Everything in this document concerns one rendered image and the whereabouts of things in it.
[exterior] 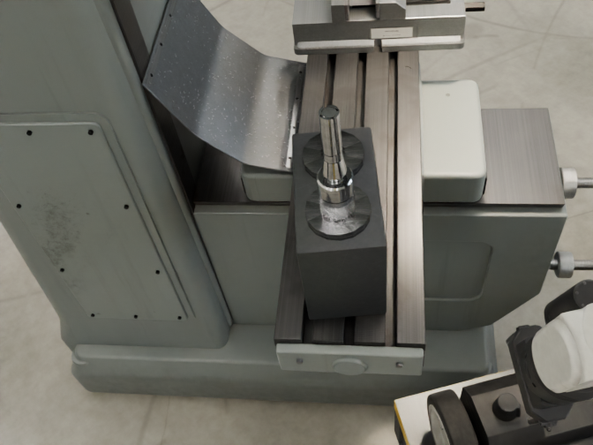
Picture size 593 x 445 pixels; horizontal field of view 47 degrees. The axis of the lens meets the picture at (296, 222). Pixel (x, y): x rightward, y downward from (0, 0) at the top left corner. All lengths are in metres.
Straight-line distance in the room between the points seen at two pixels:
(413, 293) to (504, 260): 0.55
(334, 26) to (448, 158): 0.35
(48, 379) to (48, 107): 1.17
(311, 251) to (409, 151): 0.41
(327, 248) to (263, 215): 0.59
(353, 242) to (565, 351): 0.33
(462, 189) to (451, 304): 0.45
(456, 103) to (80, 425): 1.40
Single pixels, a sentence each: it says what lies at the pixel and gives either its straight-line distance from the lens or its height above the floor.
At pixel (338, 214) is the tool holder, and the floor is 1.15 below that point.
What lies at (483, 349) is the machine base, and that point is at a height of 0.20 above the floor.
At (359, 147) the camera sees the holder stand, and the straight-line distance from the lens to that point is 0.98.
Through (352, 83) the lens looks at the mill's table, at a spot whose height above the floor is 0.94.
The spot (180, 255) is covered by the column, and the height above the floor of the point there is 0.62.
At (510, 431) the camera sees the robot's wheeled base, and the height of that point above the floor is 0.61.
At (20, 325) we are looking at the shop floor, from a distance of 2.40.
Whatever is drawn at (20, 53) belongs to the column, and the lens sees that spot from 1.21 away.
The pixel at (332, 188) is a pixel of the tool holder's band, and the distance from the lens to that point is 0.85.
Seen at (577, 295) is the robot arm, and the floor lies 1.24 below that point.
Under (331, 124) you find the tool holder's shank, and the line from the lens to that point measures 0.78.
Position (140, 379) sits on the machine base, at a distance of 2.00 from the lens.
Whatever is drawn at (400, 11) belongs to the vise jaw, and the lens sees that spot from 1.40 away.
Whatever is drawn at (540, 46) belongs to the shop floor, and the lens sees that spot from 2.98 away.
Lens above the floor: 1.87
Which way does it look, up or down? 53 degrees down
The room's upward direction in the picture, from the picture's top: 10 degrees counter-clockwise
